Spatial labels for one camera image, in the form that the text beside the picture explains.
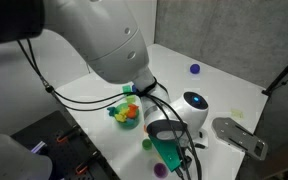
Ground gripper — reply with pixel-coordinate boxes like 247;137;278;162
193;130;209;150

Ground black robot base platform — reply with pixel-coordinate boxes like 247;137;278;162
10;109;122;180

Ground green bowl holding toys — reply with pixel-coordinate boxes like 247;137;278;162
113;102;141;130

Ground grey metal plate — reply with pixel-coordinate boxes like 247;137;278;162
211;117;269;162

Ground purple plastic cup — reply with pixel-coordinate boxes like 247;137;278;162
153;162;169;179

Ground green plastic cup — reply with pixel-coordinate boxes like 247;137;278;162
141;138;153;151

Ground blue ball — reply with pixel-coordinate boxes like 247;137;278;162
189;63;201;75

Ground orange toy piece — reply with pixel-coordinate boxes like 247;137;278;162
126;103;140;119

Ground yellow toy pieces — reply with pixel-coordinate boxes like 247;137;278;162
114;113;127;123

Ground teal toy piece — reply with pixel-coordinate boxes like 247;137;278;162
106;105;118;118

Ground black stand pole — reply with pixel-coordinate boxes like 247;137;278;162
262;48;288;98

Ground black orange clamp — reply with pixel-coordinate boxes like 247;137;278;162
55;128;80;144
75;153;102;176

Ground purple lit strip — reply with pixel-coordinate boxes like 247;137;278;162
30;140;48;154

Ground teal camera mount plate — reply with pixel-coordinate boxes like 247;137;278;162
148;134;185;173

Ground thin black cable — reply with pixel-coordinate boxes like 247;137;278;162
17;39;158;113

